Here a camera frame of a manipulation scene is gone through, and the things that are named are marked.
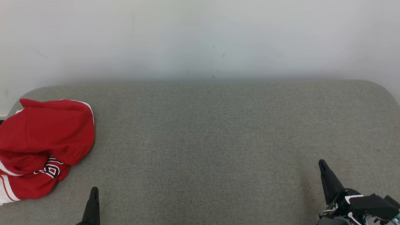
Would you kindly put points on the red shorts with white trim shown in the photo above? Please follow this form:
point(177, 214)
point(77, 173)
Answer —
point(47, 131)

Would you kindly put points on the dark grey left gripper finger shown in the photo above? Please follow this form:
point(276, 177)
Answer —
point(93, 209)

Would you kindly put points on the white and black wall baseboard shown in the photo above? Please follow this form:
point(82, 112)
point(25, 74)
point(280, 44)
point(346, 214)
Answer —
point(2, 115)

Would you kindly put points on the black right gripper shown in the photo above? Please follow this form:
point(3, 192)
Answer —
point(375, 206)

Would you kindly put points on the red Bulls jersey shirt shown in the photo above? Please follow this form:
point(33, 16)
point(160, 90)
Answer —
point(28, 187)

